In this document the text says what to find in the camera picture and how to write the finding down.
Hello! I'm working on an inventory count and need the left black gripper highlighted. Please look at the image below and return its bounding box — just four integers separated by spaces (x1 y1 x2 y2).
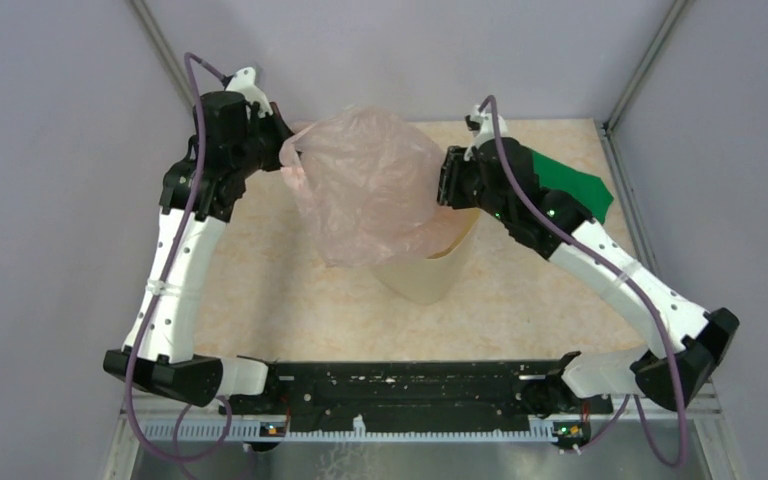
231 100 306 176

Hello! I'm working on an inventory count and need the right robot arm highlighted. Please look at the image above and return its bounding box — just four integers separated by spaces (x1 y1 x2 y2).
438 137 739 412

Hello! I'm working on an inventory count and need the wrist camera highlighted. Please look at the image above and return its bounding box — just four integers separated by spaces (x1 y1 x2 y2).
464 108 497 161
222 66 274 118

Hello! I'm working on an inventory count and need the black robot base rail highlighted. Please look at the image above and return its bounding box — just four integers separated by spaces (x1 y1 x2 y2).
229 359 613 434

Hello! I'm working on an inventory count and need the green cloth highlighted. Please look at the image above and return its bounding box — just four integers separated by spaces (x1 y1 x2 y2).
532 151 614 224

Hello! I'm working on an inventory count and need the white cable duct strip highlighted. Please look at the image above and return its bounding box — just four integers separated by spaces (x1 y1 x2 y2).
141 416 585 443

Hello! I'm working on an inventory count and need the aluminium frame post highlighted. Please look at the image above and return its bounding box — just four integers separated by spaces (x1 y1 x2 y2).
602 0 694 136
124 0 195 134

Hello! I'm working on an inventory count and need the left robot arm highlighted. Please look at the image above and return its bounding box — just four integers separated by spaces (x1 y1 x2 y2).
103 90 291 414

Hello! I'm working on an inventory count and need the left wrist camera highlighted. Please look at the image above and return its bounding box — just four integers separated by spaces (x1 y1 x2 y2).
222 66 274 118

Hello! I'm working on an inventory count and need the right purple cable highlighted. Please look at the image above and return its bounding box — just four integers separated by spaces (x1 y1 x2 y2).
477 94 690 468

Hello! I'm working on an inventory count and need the beige plastic trash bin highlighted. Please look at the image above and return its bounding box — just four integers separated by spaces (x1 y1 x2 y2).
370 209 480 305

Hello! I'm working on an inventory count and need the left aluminium frame post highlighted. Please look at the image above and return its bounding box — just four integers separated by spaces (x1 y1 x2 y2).
124 0 195 134

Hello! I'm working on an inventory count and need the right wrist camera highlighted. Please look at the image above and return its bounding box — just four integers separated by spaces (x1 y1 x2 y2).
464 108 497 161

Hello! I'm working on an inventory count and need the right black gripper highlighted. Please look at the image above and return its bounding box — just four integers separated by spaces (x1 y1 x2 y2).
427 146 511 225

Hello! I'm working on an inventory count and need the right aluminium frame post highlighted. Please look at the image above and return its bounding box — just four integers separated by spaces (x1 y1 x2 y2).
602 0 694 136

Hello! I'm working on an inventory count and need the pink plastic trash bag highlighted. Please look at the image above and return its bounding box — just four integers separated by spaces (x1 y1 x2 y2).
279 107 470 267

